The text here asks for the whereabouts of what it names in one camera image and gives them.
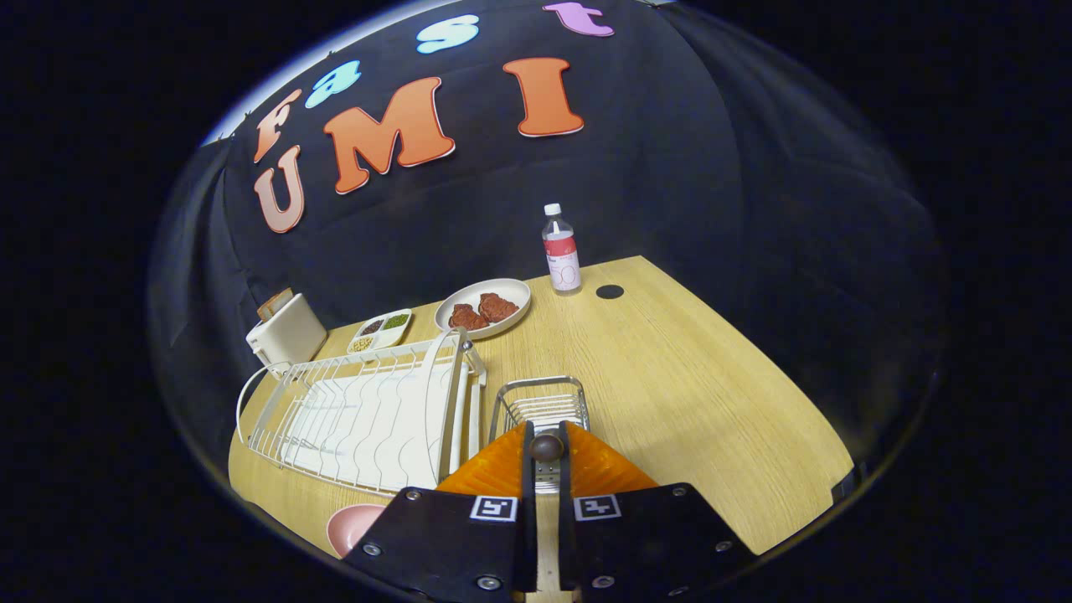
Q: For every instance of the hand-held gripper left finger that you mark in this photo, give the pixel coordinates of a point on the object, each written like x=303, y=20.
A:
x=528, y=511

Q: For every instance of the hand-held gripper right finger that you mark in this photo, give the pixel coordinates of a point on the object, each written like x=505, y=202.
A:
x=565, y=519

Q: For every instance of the pink plate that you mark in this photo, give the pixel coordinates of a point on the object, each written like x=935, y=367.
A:
x=352, y=528

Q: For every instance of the white dish rack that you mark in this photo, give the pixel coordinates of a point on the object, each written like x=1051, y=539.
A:
x=360, y=427

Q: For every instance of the white plate with meat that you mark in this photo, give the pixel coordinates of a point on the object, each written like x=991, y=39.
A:
x=502, y=289

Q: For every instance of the white divided tray with beans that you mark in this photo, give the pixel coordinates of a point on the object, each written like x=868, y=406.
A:
x=381, y=335

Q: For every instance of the clear bottle with red label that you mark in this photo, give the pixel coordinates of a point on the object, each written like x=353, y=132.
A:
x=563, y=260

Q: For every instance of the white toaster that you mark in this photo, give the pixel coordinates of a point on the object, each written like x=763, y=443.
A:
x=289, y=335

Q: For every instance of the toast slices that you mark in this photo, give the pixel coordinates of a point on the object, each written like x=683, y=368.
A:
x=275, y=303

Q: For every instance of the black backdrop cloth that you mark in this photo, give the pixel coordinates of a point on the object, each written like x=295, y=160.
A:
x=670, y=167

